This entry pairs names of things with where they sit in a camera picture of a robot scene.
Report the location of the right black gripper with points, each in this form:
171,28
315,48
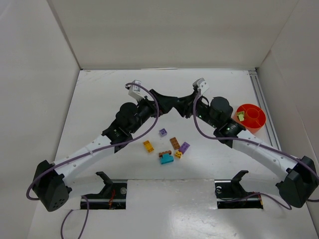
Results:
192,104

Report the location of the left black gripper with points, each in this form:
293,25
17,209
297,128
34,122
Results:
154,102

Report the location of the light green lego brick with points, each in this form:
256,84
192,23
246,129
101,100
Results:
241,116

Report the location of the orange divided round container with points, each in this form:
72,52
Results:
255,118

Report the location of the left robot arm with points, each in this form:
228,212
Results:
54,183

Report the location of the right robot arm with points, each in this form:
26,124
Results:
298,176

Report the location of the purple square lego brick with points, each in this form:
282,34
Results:
162,132

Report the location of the brown long lego brick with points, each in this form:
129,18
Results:
175,143

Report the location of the purple printed lego brick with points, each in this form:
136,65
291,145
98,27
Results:
184,147

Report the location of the yellow long lego brick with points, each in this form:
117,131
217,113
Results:
148,146

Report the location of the yellow small lego brick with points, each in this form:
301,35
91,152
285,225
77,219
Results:
178,154

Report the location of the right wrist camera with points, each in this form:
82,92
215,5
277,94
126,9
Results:
200,86

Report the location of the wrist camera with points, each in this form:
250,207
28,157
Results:
135,90
200,86

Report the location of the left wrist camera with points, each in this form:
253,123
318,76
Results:
135,90

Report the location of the aluminium rail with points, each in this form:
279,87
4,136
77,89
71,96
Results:
261,178

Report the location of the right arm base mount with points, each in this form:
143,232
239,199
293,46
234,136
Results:
230,194

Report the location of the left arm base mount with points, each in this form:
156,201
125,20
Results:
112,196

